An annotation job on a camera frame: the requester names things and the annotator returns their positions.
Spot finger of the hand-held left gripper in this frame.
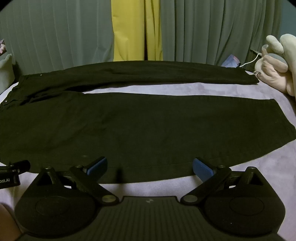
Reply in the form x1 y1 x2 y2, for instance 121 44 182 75
8 160 31 173

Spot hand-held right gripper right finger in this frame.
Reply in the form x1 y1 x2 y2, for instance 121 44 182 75
180 158 264 205

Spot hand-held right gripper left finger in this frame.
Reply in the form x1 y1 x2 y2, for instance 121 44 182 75
36 156 117 205

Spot black pants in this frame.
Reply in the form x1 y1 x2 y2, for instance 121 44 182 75
0 60 296 184

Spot person's left forearm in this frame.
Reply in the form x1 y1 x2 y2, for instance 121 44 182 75
0 203 22 241

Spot lilac bed sheet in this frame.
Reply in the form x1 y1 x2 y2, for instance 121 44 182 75
0 75 296 241

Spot pale green pillow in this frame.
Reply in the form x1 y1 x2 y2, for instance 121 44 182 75
0 53 17 94

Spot blue printed packet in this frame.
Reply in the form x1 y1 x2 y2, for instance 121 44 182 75
221 54 241 68

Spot cream plush toy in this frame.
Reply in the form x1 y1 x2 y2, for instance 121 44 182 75
254 34 296 97

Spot grey-green curtain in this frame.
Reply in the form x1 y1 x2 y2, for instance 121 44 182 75
0 0 115 80
159 0 296 70

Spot yellow curtain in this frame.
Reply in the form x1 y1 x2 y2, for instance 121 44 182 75
110 0 164 62

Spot white cable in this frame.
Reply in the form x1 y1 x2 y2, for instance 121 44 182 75
239 53 263 76

